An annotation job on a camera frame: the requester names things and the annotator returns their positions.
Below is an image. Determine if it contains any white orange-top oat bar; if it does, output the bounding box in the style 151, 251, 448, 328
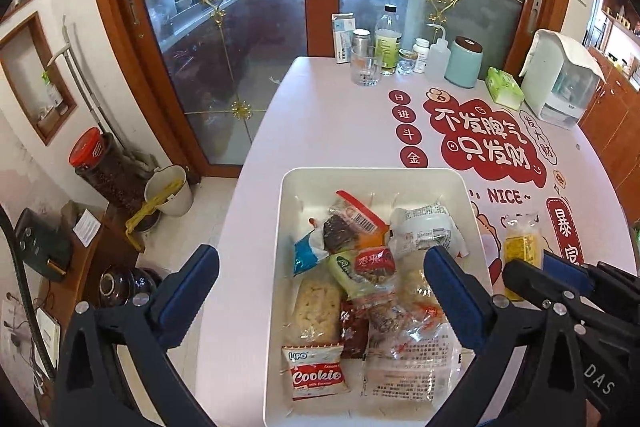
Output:
357, 232, 393, 253

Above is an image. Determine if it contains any clear glass tumbler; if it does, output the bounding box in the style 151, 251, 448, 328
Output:
350, 46, 383, 88

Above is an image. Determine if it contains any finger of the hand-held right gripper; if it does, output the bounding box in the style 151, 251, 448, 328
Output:
544, 251, 640, 308
502, 259, 601, 323

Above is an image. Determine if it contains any clear yellow cubes packet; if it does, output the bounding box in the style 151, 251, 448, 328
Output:
502, 213, 543, 303

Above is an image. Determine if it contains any clear squeeze bottle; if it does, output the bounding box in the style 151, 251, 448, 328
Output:
426, 24, 449, 82

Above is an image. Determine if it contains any red label date packet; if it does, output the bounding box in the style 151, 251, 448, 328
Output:
352, 247, 398, 298

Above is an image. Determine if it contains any white countertop appliance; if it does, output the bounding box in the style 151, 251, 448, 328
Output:
520, 28, 607, 130

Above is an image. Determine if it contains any red lid plastic jar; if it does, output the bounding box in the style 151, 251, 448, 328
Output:
69, 128, 138, 210

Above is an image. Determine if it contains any white paper card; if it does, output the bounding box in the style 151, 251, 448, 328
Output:
72, 209, 101, 248

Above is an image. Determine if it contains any teal canister with brown lid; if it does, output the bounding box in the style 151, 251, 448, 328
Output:
444, 36, 485, 89

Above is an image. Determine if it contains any green tissue pack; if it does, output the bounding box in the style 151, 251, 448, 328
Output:
485, 67, 526, 104

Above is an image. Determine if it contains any clear brown nut ball packet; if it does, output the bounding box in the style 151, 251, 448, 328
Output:
365, 292, 416, 348

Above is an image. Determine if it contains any glass bottle with green label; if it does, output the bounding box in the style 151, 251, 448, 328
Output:
374, 3, 403, 75

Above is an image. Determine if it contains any white plastic storage tray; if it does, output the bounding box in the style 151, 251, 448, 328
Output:
261, 166, 493, 419

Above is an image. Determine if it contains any white medicine box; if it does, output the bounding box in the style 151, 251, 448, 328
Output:
331, 13, 357, 66

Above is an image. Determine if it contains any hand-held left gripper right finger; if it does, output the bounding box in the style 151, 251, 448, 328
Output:
423, 246, 588, 427

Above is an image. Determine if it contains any white plastic bucket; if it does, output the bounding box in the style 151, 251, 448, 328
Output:
144, 164, 193, 218

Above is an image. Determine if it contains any green snack packet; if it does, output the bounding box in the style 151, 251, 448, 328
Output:
327, 252, 381, 303

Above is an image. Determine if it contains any dark purple candy packet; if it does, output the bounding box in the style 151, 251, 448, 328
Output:
340, 299, 371, 360

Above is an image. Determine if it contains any small glass jar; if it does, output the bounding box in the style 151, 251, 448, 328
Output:
397, 48, 418, 75

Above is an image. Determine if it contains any blue snack packet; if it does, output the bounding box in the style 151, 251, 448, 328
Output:
292, 227, 331, 278

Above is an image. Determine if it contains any red and white cookie packet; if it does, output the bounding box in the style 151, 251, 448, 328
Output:
281, 342, 346, 402

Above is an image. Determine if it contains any black cable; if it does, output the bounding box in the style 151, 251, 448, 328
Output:
0, 207, 58, 373

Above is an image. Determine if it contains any pink printed tablecloth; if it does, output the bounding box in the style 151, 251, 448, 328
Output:
197, 56, 640, 427

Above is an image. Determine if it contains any dark electronic device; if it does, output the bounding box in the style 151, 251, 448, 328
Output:
14, 207, 75, 283

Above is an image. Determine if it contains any yellow plastic brush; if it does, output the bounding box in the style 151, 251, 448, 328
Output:
125, 179, 183, 235

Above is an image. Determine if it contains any white pill bottle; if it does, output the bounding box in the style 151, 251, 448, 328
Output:
412, 38, 431, 74

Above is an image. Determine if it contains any white power adapter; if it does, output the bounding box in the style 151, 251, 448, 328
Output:
32, 309, 62, 380

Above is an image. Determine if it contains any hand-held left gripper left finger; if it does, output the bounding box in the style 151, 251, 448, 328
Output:
52, 244, 241, 427

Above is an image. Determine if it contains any wooden cabinet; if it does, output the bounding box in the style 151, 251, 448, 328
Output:
580, 0, 640, 218

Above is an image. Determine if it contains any large clear printed packet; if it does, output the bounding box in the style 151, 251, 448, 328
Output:
361, 322, 463, 403

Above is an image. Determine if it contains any wooden side table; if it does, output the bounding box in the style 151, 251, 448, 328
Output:
30, 202, 146, 338

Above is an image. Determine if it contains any wooden framed wall niche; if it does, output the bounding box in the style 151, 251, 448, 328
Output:
0, 12, 78, 145

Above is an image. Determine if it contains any white crinkled snack packet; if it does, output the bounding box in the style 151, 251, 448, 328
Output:
387, 202, 471, 258

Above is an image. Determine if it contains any dark glazed pot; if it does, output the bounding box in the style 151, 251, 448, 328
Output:
97, 267, 163, 308

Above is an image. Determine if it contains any clear rice cracker packet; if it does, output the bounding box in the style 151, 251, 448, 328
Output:
285, 274, 346, 350

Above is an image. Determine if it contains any clear red-print pastry packet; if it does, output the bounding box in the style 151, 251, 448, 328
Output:
395, 267, 448, 343

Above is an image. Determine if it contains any white mop handle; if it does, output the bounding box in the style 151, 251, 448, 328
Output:
50, 17, 131, 168

